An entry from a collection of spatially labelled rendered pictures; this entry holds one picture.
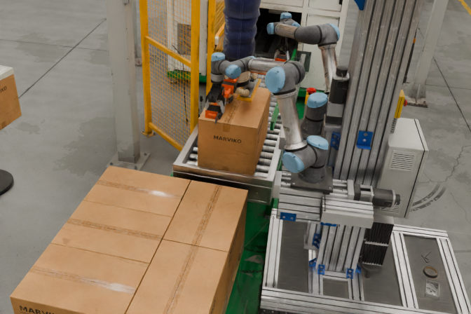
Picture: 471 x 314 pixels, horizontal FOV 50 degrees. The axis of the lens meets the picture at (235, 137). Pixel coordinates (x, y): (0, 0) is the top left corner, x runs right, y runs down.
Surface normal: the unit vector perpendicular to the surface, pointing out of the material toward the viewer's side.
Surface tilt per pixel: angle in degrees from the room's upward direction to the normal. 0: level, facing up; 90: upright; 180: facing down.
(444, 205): 0
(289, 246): 0
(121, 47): 89
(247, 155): 90
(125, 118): 90
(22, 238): 0
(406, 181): 90
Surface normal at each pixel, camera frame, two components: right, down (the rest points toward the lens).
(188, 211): 0.05, -0.85
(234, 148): -0.22, 0.51
